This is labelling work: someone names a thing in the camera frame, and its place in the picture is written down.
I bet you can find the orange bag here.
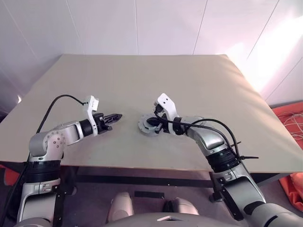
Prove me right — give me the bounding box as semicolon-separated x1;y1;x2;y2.
278;172;303;214

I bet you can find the silver robot torso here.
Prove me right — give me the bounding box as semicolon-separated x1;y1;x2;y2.
104;211;251;227

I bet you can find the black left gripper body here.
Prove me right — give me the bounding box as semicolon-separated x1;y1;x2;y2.
94;113;113;136

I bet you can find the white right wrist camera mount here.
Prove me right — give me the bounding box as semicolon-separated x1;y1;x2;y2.
156;93;181;136

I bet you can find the dark metal table frame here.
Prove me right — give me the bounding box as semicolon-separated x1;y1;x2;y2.
56;165;303;204

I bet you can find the white coiled cable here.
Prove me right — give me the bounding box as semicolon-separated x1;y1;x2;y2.
278;109;303;140

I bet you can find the pale rounded robot leg cover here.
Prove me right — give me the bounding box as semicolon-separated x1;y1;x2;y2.
163;197;200;216
110;191;134;223

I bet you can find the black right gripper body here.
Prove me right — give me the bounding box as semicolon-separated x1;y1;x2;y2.
152;101;168;135

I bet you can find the grey motor lid with circuit board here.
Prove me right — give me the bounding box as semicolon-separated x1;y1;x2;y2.
136;113;166;136

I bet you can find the black tape strip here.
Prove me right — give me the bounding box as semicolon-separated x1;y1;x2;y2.
134;191;165;200

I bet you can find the orange fabric piece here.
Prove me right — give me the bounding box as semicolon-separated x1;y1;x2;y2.
0;165;15;188

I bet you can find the orange cloth with white cable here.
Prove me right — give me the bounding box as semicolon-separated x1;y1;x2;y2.
270;101;303;152

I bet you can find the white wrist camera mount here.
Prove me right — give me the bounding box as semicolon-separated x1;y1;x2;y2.
156;93;181;136
82;95;100;137

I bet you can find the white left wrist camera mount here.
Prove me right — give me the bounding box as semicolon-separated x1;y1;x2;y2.
82;95;100;137

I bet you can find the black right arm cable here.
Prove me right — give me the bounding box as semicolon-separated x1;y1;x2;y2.
153;114;240;166

